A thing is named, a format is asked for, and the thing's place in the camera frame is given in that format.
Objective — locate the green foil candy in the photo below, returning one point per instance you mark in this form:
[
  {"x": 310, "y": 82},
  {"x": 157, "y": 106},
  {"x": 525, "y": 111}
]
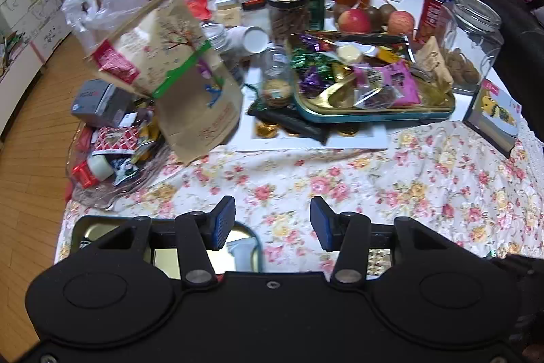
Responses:
[{"x": 306, "y": 59}]

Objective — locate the floral tablecloth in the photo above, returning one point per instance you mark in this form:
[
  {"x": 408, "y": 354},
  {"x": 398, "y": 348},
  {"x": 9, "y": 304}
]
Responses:
[{"x": 382, "y": 184}]

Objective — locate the small red apple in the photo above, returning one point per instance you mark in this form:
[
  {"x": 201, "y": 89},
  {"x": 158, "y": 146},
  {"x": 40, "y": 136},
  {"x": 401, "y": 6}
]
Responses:
[{"x": 401, "y": 22}]

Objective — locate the brown kiwi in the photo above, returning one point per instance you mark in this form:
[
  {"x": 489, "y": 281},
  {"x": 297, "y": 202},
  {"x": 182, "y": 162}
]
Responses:
[
  {"x": 389, "y": 11},
  {"x": 340, "y": 12},
  {"x": 375, "y": 18}
]

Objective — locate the brown paper bag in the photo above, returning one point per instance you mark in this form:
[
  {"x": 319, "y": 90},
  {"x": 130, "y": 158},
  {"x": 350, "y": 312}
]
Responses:
[{"x": 191, "y": 91}]

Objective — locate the black flat packet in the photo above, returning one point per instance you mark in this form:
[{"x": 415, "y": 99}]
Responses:
[{"x": 289, "y": 120}]

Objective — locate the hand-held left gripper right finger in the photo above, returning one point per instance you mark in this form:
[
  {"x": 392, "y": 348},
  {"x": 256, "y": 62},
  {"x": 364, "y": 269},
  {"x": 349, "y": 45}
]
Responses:
[{"x": 321, "y": 225}]

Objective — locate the gold foil chocolate coin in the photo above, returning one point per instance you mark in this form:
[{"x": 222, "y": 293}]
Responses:
[
  {"x": 348, "y": 130},
  {"x": 267, "y": 130}
]

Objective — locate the clear plastic cookie jar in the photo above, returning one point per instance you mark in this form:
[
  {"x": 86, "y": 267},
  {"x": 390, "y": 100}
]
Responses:
[{"x": 276, "y": 78}]

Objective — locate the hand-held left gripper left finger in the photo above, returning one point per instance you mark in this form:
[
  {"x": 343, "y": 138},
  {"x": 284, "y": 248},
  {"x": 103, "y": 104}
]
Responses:
[{"x": 223, "y": 223}]

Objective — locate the large red apple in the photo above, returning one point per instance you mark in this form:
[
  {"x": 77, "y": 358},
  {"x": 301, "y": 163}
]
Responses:
[{"x": 355, "y": 22}]

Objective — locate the large clear glass jar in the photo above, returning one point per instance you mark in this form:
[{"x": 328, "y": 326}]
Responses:
[{"x": 478, "y": 31}]

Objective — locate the red cylindrical canister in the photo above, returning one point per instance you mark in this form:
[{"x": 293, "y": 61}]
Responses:
[{"x": 433, "y": 14}]

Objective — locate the cork lid glass jar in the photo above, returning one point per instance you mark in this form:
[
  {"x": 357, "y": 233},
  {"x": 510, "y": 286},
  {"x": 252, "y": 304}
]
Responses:
[{"x": 289, "y": 16}]

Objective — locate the pink snack packet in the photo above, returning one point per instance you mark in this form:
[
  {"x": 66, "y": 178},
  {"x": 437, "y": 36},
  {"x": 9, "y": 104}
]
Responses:
[{"x": 389, "y": 80}]

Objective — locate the green drink can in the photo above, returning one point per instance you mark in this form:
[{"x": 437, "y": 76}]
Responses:
[{"x": 315, "y": 1}]

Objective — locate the gold metal tray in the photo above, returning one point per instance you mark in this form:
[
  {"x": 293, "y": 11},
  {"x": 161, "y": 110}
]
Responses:
[{"x": 97, "y": 227}]

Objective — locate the purple foil candy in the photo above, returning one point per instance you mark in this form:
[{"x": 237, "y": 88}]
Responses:
[{"x": 312, "y": 80}]

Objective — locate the clear glass bowl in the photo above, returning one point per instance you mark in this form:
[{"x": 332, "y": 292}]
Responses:
[{"x": 97, "y": 197}]

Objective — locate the orange red packet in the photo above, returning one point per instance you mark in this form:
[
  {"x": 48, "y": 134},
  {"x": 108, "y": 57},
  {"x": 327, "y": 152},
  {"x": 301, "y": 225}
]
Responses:
[{"x": 197, "y": 3}]

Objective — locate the grey cardboard box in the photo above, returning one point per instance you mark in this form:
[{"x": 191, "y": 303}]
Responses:
[{"x": 100, "y": 101}]

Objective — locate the cartoon picture frame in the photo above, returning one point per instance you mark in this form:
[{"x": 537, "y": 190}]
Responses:
[{"x": 495, "y": 112}]

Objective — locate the white plastic bag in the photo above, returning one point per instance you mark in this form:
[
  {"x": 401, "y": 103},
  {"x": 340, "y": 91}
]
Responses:
[{"x": 110, "y": 5}]

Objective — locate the clear jar lid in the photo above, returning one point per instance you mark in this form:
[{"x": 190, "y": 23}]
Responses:
[{"x": 214, "y": 37}]

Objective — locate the red white patterned packet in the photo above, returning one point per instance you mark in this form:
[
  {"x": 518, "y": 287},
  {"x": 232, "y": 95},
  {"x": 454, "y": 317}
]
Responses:
[{"x": 117, "y": 139}]

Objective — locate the blue white snack packet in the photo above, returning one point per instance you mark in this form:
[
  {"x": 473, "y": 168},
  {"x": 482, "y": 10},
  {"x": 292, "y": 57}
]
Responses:
[{"x": 125, "y": 171}]

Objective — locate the pale yellow wrapped block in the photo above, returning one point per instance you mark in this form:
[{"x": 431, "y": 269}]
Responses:
[{"x": 349, "y": 52}]

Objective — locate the white low cabinet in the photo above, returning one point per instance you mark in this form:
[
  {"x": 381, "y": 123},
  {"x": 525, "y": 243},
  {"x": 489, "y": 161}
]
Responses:
[{"x": 25, "y": 5}]

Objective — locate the teal rimmed gold tray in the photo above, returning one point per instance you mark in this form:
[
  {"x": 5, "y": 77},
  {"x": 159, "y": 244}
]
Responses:
[{"x": 374, "y": 116}]

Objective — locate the white placemat board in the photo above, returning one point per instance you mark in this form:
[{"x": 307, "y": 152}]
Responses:
[{"x": 361, "y": 139}]

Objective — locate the white paper cup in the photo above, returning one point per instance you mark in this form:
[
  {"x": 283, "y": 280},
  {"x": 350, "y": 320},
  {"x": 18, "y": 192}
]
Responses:
[{"x": 250, "y": 42}]

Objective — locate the kraft paper snack packet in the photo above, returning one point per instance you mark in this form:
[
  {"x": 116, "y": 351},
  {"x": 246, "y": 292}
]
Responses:
[{"x": 435, "y": 63}]

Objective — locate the small white red container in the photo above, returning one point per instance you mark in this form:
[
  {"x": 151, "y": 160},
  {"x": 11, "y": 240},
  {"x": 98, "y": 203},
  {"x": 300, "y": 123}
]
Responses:
[{"x": 95, "y": 171}]

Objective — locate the green white snack packet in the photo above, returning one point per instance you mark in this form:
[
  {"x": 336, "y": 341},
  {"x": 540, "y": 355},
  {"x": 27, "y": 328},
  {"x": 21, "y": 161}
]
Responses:
[{"x": 242, "y": 256}]

